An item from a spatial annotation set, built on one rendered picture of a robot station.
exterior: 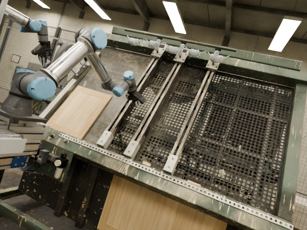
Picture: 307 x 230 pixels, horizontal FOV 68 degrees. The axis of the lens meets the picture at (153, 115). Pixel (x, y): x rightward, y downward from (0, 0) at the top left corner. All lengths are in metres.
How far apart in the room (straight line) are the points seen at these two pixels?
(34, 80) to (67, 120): 0.87
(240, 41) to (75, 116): 5.78
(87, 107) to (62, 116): 0.22
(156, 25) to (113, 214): 6.43
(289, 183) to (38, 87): 1.51
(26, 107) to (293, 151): 1.65
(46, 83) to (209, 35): 6.30
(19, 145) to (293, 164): 1.58
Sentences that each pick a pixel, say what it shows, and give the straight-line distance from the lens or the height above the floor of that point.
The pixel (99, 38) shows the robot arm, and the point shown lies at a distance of 1.37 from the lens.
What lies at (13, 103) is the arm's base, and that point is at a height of 1.08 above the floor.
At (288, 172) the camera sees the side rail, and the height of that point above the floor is 1.15.
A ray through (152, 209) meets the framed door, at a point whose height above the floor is 0.57.
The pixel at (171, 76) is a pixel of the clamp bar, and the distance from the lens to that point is 2.07.
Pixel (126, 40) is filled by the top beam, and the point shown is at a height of 1.89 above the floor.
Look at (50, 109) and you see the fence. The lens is 2.15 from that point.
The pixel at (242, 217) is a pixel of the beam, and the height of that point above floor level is 0.84.
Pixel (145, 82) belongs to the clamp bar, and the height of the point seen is 1.50.
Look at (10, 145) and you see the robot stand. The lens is 1.21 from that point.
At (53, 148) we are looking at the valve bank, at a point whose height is 0.78.
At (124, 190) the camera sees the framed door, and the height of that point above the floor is 0.62.
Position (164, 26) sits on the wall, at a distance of 7.58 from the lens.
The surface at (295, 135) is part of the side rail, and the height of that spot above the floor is 1.41.
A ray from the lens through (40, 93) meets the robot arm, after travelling 1.23.
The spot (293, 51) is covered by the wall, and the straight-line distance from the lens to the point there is 7.16.
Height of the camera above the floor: 1.24
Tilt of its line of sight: level
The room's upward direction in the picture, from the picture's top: 18 degrees clockwise
